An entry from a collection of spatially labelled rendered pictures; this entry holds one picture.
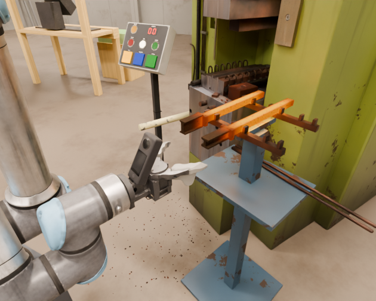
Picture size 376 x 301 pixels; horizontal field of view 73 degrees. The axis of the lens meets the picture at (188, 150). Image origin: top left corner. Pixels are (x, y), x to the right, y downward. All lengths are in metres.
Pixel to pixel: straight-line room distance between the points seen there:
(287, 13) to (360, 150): 0.85
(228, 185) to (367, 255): 1.25
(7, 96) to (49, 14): 3.87
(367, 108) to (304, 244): 0.90
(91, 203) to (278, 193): 0.67
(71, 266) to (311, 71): 1.05
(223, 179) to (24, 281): 0.69
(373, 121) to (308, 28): 0.65
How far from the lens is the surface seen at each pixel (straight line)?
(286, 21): 1.22
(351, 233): 2.10
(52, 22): 4.53
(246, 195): 0.95
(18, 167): 0.80
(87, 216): 0.54
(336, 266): 1.87
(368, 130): 1.62
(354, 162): 1.70
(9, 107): 0.71
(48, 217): 0.53
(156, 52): 1.67
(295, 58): 1.22
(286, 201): 0.97
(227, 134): 0.77
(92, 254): 0.61
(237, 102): 0.97
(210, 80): 1.43
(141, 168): 0.57
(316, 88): 1.18
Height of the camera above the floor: 1.39
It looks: 33 degrees down
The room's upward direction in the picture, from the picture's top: straight up
